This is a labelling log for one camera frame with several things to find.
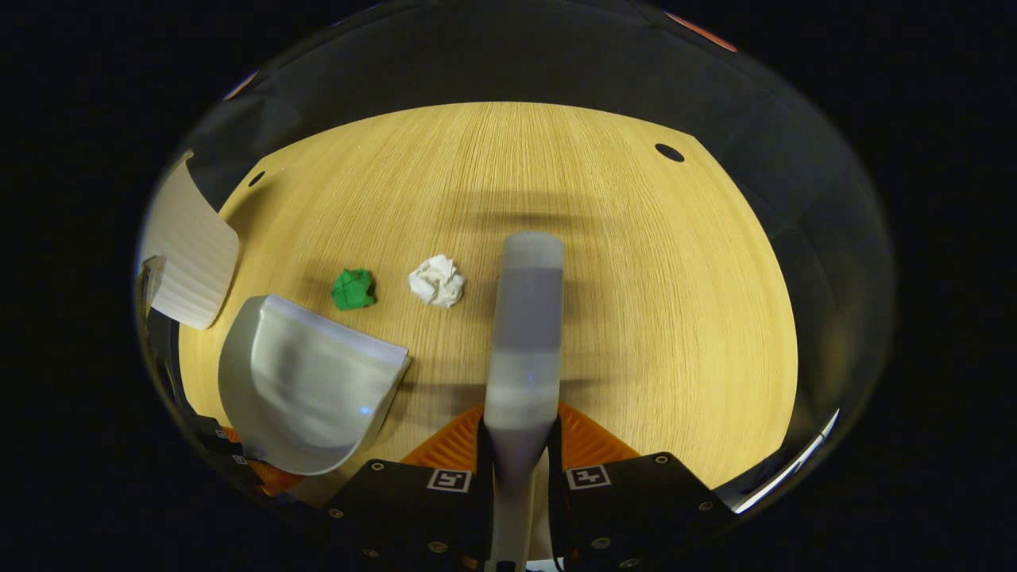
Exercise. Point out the small white broom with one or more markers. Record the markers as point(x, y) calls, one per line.
point(524, 334)

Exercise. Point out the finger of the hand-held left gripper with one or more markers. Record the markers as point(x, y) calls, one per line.
point(214, 433)
point(274, 478)

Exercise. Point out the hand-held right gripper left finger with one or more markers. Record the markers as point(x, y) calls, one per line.
point(413, 508)

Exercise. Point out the white paper ball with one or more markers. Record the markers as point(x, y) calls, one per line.
point(437, 280)

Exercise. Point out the green paper ball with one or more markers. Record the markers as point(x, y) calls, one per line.
point(353, 289)

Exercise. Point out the small white dustpan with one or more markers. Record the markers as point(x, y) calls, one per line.
point(310, 389)

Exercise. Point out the white ribbed garbage bin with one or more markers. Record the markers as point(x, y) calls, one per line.
point(191, 254)

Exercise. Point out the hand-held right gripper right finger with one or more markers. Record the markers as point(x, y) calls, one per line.
point(636, 508)

